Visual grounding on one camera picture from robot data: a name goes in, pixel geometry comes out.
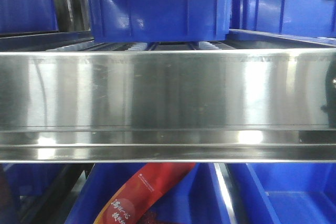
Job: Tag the blue plastic bin behind carton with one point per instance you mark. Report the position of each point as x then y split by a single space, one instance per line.
159 20

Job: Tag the blue bin lower shelf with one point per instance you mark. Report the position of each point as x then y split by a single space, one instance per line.
197 198

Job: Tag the red snack package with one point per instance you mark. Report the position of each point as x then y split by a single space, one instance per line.
141 191

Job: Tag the blue bin lower right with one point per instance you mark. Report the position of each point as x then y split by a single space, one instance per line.
286 192

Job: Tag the blue plastic bin left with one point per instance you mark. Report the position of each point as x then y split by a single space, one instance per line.
24 16

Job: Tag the blue bin upper right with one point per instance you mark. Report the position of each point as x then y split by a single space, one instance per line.
308 18

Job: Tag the stainless steel shelf frame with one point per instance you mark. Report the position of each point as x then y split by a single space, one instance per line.
254 97

